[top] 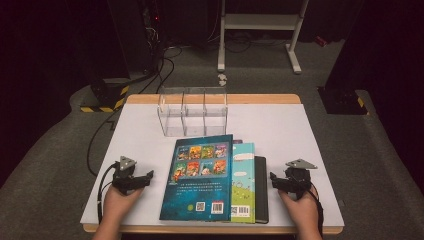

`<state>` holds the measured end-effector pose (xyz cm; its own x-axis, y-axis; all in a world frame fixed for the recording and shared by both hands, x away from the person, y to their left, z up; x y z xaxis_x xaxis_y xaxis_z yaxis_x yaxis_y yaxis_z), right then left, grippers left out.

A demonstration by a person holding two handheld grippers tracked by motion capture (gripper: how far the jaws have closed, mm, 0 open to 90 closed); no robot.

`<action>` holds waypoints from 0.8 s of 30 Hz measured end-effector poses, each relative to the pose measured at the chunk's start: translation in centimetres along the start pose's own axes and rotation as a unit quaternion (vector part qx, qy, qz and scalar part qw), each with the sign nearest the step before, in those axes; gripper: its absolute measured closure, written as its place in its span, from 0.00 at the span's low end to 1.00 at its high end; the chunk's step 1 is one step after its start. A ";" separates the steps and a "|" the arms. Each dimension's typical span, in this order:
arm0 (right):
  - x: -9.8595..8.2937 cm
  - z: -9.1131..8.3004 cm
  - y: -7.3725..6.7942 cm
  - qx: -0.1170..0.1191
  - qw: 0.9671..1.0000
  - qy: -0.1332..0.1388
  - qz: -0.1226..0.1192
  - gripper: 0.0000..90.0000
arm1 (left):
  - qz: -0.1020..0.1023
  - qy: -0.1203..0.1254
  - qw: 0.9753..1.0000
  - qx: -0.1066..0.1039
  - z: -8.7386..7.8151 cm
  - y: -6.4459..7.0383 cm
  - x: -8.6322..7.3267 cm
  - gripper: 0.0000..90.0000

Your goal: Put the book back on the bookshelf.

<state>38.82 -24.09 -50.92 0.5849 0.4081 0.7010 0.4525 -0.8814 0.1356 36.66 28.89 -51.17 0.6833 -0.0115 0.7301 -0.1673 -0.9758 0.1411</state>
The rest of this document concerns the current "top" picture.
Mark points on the dark blue picture book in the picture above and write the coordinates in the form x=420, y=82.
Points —
x=200, y=186

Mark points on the small red object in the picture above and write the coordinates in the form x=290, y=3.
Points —
x=321, y=41

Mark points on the light blue green picture book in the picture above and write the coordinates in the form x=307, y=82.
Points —
x=243, y=180

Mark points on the white table mat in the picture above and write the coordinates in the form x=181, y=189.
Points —
x=300, y=133

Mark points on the crumpled white paper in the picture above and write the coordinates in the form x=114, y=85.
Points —
x=222, y=80

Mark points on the black yellow striped stand base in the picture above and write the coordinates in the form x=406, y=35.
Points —
x=106, y=95
x=343, y=101

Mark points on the white metal stand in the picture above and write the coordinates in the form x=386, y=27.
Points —
x=260, y=21

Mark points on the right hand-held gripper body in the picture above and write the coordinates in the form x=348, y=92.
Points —
x=298, y=181

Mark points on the person's left hand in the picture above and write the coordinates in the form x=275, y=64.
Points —
x=118, y=205

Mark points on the person's right hand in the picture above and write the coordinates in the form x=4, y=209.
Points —
x=301, y=210

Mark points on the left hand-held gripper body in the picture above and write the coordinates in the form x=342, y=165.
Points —
x=125, y=180

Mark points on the dark curtain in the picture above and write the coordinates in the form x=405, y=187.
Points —
x=33, y=66
x=393, y=50

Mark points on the clear acrylic book rack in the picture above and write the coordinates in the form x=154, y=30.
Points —
x=181, y=113

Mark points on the black hardcover notebook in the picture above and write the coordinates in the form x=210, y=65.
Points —
x=261, y=186

